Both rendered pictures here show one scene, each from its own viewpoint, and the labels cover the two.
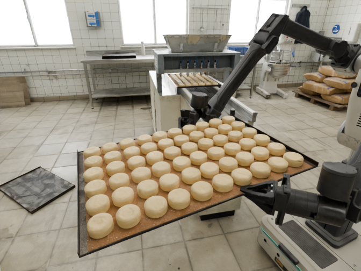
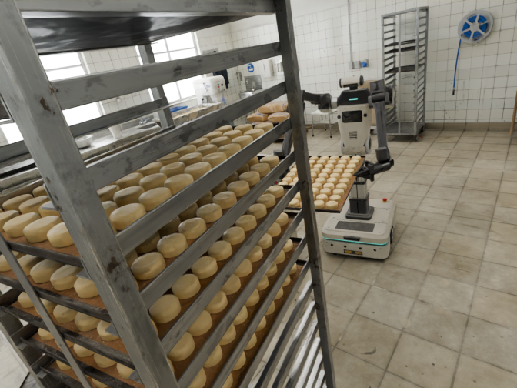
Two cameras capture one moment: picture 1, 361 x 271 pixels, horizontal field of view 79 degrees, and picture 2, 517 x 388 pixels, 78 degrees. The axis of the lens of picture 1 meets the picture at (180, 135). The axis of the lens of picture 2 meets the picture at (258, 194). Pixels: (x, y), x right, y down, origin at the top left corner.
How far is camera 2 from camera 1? 1.30 m
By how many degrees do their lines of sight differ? 32
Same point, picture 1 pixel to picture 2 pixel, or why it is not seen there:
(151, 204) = (338, 192)
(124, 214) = (335, 198)
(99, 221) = (331, 203)
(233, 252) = not seen: hidden behind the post
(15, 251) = not seen: outside the picture
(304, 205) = (378, 167)
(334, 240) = (367, 215)
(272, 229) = (333, 232)
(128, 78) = not seen: hidden behind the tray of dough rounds
